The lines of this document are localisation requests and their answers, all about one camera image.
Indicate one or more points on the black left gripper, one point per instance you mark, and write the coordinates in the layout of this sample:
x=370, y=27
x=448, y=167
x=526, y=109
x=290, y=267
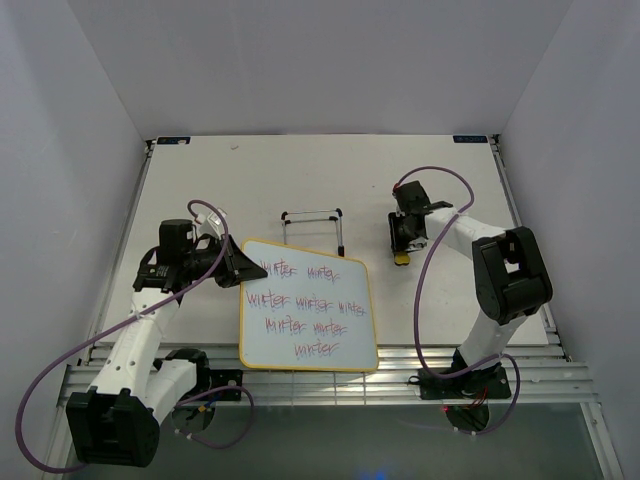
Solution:
x=240, y=267

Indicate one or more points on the aluminium table edge rail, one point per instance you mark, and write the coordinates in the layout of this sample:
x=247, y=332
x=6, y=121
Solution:
x=547, y=377

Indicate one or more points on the metal whiteboard stand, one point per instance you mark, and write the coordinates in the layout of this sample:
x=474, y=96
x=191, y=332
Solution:
x=320, y=221

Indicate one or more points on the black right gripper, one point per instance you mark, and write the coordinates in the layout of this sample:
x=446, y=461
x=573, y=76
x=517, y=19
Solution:
x=398, y=244

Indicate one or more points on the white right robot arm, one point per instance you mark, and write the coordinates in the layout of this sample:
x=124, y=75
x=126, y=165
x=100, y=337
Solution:
x=511, y=279

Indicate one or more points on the yellow bone-shaped eraser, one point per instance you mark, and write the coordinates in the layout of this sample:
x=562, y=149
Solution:
x=401, y=259

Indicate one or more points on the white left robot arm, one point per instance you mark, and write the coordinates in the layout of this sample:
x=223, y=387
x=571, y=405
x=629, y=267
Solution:
x=117, y=420

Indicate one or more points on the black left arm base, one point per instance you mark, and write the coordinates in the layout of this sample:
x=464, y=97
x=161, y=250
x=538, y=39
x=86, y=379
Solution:
x=218, y=386

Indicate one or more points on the blue label sticker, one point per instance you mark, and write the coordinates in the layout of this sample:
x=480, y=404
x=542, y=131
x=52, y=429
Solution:
x=470, y=139
x=182, y=140

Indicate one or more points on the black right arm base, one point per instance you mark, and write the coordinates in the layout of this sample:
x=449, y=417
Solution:
x=475, y=389

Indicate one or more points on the yellow-framed whiteboard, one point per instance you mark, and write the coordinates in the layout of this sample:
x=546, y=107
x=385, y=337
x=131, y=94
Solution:
x=312, y=312

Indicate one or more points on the blue label sticker left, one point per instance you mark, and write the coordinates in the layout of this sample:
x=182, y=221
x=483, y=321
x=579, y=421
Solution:
x=182, y=140

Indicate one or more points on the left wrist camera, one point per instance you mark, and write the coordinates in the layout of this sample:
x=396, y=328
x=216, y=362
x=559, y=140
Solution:
x=209, y=224

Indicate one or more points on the blue label sticker right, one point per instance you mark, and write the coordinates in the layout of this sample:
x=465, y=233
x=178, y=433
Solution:
x=470, y=139

